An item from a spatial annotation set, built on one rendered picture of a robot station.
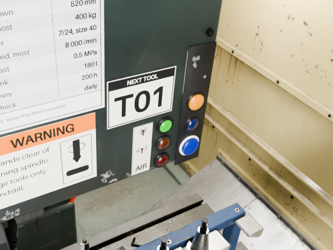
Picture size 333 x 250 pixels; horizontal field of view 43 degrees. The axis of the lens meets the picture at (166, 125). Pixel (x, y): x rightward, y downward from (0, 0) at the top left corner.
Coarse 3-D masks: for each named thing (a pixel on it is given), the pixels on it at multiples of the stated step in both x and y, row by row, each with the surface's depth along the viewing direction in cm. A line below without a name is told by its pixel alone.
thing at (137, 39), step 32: (128, 0) 46; (160, 0) 48; (192, 0) 50; (128, 32) 48; (160, 32) 50; (192, 32) 53; (128, 64) 50; (160, 64) 53; (32, 128) 48; (96, 128) 53; (128, 128) 56; (96, 160) 56; (128, 160) 60; (64, 192) 56
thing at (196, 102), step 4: (196, 96) 59; (200, 96) 59; (192, 100) 59; (196, 100) 59; (200, 100) 60; (192, 104) 59; (196, 104) 60; (200, 104) 60; (192, 108) 60; (196, 108) 60
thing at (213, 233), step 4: (212, 232) 107; (216, 232) 107; (212, 236) 106; (216, 236) 106; (220, 236) 106; (212, 240) 105; (216, 240) 105; (220, 240) 106; (224, 240) 106; (212, 244) 104; (216, 244) 104; (220, 244) 105; (224, 244) 105; (228, 244) 105; (212, 248) 103; (216, 248) 103; (220, 248) 104; (224, 248) 104; (228, 248) 104
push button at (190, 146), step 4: (188, 140) 64; (192, 140) 64; (196, 140) 64; (184, 144) 64; (188, 144) 64; (192, 144) 64; (196, 144) 65; (184, 148) 64; (188, 148) 64; (192, 148) 64; (196, 148) 65; (184, 152) 64; (188, 152) 65; (192, 152) 65
